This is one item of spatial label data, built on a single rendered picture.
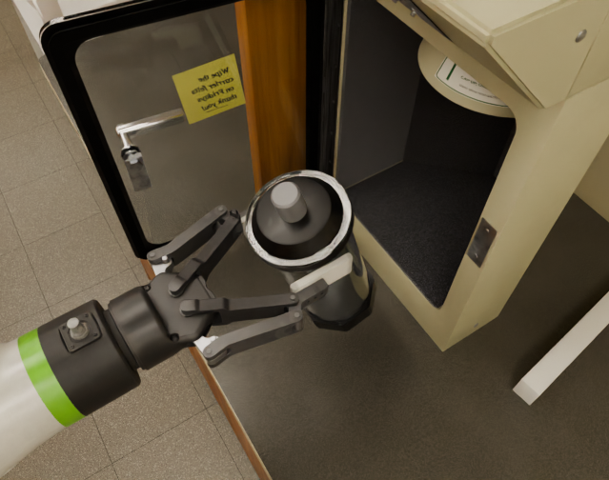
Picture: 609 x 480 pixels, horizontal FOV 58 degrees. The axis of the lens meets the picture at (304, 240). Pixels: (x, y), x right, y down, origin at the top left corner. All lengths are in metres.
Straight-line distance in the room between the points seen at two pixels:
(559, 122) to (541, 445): 0.48
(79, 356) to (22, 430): 0.07
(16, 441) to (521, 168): 0.49
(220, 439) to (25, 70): 2.05
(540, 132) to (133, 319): 0.39
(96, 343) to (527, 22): 0.40
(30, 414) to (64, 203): 1.90
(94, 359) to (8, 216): 1.95
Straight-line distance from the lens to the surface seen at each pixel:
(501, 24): 0.36
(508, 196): 0.57
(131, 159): 0.70
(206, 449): 1.78
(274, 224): 0.53
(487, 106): 0.60
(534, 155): 0.53
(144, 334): 0.52
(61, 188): 2.45
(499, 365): 0.87
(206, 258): 0.56
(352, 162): 0.86
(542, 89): 0.44
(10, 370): 0.53
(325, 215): 0.52
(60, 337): 0.52
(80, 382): 0.52
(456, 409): 0.82
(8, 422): 0.53
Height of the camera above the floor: 1.70
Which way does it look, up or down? 55 degrees down
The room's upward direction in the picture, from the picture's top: straight up
